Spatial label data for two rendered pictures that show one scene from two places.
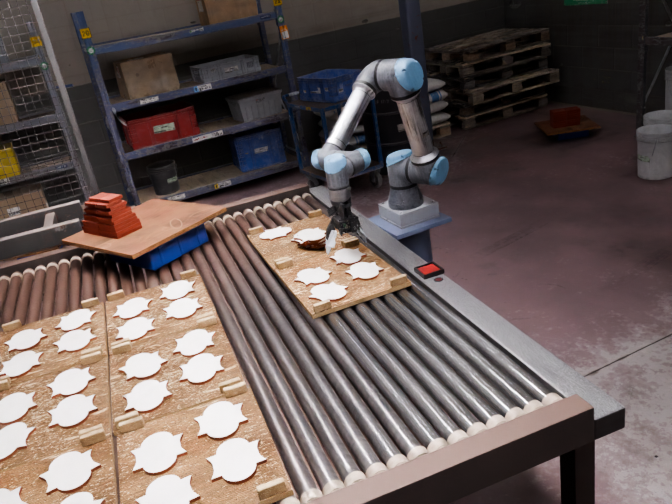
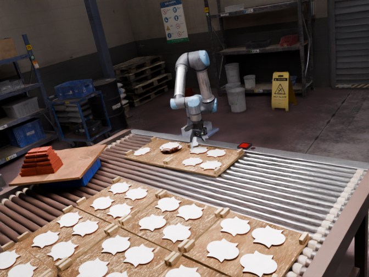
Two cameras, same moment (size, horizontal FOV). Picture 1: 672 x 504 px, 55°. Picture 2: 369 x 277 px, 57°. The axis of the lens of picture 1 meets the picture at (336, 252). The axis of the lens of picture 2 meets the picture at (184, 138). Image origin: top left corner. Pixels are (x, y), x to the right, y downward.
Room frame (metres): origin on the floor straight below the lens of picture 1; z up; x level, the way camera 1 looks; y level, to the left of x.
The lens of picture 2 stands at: (0.26, 1.11, 1.91)
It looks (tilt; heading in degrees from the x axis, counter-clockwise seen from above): 21 degrees down; 331
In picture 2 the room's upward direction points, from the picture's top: 11 degrees counter-clockwise
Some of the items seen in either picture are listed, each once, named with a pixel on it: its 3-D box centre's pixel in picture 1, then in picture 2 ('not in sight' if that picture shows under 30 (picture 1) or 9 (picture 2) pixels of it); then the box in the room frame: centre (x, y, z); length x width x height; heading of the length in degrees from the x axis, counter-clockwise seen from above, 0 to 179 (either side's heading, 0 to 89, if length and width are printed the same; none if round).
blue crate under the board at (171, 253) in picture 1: (157, 240); (72, 171); (2.59, 0.74, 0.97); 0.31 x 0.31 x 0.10; 49
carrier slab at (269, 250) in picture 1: (300, 240); (160, 151); (2.41, 0.13, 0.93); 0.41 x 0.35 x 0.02; 17
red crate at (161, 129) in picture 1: (159, 125); not in sight; (6.35, 1.47, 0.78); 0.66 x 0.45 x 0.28; 111
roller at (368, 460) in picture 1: (268, 302); (177, 179); (1.97, 0.26, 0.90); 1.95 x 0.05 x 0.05; 16
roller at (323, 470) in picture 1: (240, 311); (166, 188); (1.94, 0.35, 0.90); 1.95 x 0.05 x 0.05; 16
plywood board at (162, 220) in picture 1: (145, 225); (61, 164); (2.64, 0.79, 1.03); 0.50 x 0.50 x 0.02; 49
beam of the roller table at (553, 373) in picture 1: (405, 263); (223, 148); (2.12, -0.24, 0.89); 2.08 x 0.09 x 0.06; 16
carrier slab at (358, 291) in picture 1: (339, 277); (204, 159); (2.01, 0.00, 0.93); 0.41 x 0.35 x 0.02; 18
